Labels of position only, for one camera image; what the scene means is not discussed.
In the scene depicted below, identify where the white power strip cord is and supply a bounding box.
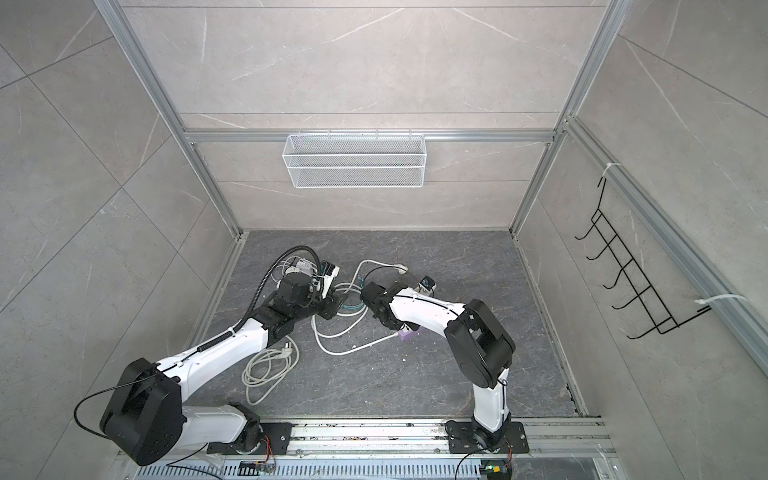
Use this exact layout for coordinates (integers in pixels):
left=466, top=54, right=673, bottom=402
left=241, top=334, right=300, bottom=406

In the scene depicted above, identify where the white wire mesh basket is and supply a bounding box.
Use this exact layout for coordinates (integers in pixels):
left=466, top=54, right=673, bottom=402
left=282, top=133, right=428, bottom=189

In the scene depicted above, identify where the white charger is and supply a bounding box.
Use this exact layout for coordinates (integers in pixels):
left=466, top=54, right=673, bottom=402
left=284, top=256, right=316, bottom=276

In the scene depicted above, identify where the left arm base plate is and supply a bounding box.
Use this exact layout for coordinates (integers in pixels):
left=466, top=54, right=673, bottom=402
left=206, top=422, right=293, bottom=456

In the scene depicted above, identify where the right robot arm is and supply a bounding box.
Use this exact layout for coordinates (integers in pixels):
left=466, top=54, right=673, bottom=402
left=361, top=283, right=516, bottom=451

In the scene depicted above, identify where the black wire hook rack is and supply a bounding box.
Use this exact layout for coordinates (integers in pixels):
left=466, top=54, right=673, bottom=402
left=574, top=178, right=712, bottom=340

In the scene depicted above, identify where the teal cable bundle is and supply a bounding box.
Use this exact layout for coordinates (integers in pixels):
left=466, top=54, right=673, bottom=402
left=335, top=278, right=368, bottom=317

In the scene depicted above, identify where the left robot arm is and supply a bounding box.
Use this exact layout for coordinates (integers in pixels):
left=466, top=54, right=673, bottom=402
left=88, top=245, right=344, bottom=466

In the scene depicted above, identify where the purple strip white cord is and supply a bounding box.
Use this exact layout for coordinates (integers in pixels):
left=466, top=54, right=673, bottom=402
left=310, top=259, right=410, bottom=357

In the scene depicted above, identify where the purple power strip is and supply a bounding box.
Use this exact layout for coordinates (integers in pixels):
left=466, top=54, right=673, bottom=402
left=397, top=327, right=419, bottom=342

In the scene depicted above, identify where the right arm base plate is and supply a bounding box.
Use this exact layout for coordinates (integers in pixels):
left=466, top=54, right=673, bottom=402
left=444, top=420, right=530, bottom=454

